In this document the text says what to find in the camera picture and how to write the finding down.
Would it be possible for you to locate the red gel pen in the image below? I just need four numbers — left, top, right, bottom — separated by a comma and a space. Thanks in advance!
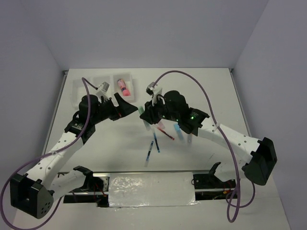
154, 125, 175, 140

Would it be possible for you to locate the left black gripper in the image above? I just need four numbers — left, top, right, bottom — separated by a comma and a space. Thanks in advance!
92, 92, 138, 125

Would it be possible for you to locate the green highlighter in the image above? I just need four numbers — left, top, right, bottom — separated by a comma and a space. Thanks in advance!
138, 106, 144, 115

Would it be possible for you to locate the orange highlighter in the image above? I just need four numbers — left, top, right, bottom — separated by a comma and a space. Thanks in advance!
187, 134, 192, 146

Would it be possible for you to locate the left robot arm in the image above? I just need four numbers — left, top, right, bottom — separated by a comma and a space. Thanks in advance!
10, 93, 138, 219

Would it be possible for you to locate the purple cable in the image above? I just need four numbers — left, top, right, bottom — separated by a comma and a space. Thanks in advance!
152, 70, 255, 223
0, 77, 101, 230

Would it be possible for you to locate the dark blue gel pen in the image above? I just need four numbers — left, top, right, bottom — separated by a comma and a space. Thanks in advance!
144, 141, 154, 167

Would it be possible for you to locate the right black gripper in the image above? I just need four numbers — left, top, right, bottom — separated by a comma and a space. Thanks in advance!
140, 94, 179, 125

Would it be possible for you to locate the blue highlighter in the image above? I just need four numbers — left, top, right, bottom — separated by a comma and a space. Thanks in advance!
174, 124, 185, 143

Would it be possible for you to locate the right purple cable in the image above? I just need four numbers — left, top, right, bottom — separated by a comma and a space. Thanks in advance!
152, 70, 255, 223

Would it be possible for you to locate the pink glue stick tube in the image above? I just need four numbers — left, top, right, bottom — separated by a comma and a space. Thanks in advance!
117, 79, 130, 96

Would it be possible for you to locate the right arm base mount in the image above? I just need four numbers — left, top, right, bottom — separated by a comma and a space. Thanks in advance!
191, 162, 236, 201

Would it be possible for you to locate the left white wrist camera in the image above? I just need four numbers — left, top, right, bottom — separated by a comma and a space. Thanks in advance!
95, 82, 111, 98

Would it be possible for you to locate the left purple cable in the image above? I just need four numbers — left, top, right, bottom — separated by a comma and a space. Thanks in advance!
0, 77, 101, 230

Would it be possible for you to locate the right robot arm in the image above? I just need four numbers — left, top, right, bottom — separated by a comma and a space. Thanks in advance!
140, 88, 277, 186

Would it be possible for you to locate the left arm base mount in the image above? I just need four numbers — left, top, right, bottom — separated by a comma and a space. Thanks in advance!
63, 166, 110, 207

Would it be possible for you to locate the teal gel pen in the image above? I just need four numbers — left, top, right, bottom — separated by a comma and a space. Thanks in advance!
152, 129, 160, 153

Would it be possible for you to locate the silver foil cover plate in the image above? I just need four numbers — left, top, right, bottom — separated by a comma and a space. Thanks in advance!
108, 172, 197, 207

